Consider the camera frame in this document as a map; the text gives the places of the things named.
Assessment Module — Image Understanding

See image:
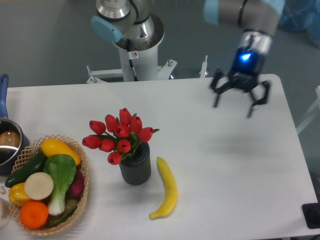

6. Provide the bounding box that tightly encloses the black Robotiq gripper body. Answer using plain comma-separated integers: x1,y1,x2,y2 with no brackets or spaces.
227,30,272,92

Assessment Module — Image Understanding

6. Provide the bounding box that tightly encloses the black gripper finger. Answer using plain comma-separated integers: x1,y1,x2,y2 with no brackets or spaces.
209,68,233,108
245,79,272,119

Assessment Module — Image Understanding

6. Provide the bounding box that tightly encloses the red tulip bouquet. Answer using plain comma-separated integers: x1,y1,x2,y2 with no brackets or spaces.
82,107,159,165

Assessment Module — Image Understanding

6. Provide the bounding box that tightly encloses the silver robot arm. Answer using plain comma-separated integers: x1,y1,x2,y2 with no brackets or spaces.
203,0,285,117

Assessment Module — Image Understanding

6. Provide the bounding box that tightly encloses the dark grey ribbed vase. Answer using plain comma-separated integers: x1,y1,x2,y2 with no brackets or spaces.
119,143,151,186

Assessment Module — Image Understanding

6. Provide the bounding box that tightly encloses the blue mesh bag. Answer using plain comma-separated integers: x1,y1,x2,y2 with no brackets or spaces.
278,0,320,48

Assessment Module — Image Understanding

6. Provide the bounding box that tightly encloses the yellow banana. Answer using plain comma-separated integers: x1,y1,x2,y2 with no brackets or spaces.
149,156,179,220

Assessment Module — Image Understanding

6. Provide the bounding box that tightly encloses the black device at edge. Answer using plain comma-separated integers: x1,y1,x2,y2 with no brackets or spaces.
301,202,320,229

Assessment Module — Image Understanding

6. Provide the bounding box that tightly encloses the green bok choy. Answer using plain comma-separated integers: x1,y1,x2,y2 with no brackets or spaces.
43,154,76,216

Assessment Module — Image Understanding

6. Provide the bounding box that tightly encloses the purple sweet potato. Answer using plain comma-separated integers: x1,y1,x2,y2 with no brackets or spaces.
68,168,85,197

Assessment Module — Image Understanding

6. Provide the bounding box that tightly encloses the yellow squash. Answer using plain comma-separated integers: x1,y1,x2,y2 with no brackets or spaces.
41,138,81,166

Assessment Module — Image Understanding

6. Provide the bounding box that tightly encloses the green chili pepper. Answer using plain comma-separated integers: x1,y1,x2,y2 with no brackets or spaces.
47,204,77,228

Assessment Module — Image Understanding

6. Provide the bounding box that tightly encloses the woven wicker basket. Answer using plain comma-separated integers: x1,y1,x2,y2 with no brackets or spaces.
8,134,90,236

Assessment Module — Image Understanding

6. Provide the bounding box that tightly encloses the green cucumber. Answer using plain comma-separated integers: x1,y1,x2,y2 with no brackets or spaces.
4,150,47,188

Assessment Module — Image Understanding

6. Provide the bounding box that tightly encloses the white round radish slice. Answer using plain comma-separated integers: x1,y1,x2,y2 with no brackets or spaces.
24,172,54,201

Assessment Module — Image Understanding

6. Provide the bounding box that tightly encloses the orange fruit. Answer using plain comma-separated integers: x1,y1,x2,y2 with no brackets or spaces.
19,200,49,229

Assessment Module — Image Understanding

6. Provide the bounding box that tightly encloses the yellow bell pepper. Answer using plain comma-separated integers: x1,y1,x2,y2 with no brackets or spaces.
9,182,32,207

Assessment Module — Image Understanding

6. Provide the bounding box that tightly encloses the white metal base frame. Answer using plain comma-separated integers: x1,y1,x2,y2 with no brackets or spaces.
86,55,209,84

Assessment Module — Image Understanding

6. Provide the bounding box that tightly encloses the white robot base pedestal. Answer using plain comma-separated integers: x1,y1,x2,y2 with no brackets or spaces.
90,0,166,82

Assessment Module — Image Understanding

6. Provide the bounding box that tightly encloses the blue handled saucepan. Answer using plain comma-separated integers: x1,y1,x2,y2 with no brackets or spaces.
0,74,30,176

